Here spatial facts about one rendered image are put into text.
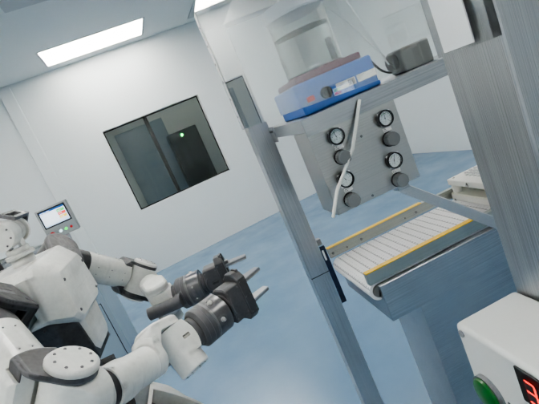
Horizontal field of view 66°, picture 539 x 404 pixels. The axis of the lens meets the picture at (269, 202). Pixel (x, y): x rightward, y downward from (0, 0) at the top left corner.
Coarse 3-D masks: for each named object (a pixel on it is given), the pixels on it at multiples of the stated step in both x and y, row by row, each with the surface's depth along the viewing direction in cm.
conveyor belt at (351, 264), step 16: (480, 208) 118; (416, 224) 126; (432, 224) 121; (448, 224) 117; (384, 240) 124; (400, 240) 120; (416, 240) 115; (352, 256) 123; (368, 256) 119; (384, 256) 115; (352, 272) 114; (400, 272) 104; (368, 288) 103
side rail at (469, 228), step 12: (468, 228) 105; (480, 228) 105; (444, 240) 104; (456, 240) 104; (420, 252) 103; (432, 252) 103; (396, 264) 102; (408, 264) 102; (372, 276) 101; (384, 276) 101
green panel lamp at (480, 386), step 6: (474, 384) 33; (480, 384) 32; (480, 390) 32; (486, 390) 31; (480, 396) 32; (486, 396) 32; (492, 396) 31; (486, 402) 32; (492, 402) 31; (498, 402) 31
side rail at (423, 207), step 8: (440, 192) 133; (448, 192) 133; (416, 208) 131; (424, 208) 132; (400, 216) 130; (408, 216) 131; (384, 224) 129; (392, 224) 130; (368, 232) 129; (376, 232) 129; (352, 240) 128; (360, 240) 128; (336, 248) 127; (344, 248) 128
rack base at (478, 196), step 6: (462, 192) 128; (468, 192) 126; (474, 192) 124; (480, 192) 122; (456, 198) 131; (462, 198) 128; (468, 198) 125; (474, 198) 122; (480, 198) 119; (486, 198) 117; (486, 204) 118
